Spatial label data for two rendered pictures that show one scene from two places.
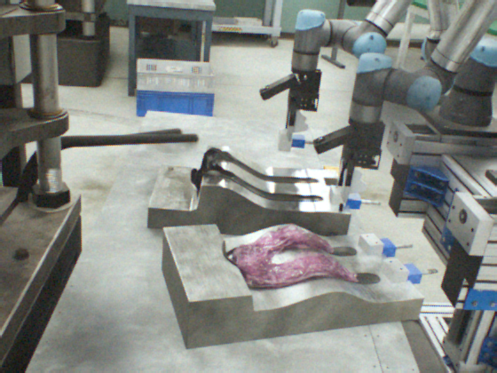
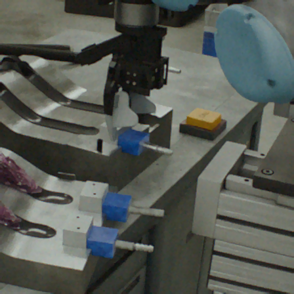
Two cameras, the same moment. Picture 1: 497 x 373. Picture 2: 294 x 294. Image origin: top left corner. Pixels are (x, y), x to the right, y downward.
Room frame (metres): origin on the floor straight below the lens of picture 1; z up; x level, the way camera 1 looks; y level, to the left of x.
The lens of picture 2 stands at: (0.28, -0.86, 1.45)
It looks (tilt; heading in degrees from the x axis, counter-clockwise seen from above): 25 degrees down; 28
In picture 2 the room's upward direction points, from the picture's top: 4 degrees clockwise
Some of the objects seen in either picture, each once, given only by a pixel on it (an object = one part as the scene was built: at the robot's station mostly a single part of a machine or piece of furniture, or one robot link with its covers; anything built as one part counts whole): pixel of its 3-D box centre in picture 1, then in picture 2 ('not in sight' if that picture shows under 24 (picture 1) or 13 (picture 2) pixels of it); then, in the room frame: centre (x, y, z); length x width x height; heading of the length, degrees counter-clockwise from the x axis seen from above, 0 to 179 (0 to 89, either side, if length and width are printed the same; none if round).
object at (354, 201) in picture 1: (355, 201); (138, 143); (1.34, -0.28, 0.89); 0.13 x 0.05 x 0.05; 93
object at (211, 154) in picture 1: (256, 175); (37, 92); (1.38, -0.02, 0.92); 0.35 x 0.16 x 0.09; 93
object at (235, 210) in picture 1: (248, 189); (33, 111); (1.39, -0.01, 0.87); 0.50 x 0.26 x 0.14; 93
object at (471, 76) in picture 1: (477, 62); not in sight; (1.69, -0.62, 1.20); 0.13 x 0.12 x 0.14; 23
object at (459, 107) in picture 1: (469, 101); not in sight; (1.69, -0.62, 1.09); 0.15 x 0.15 x 0.10
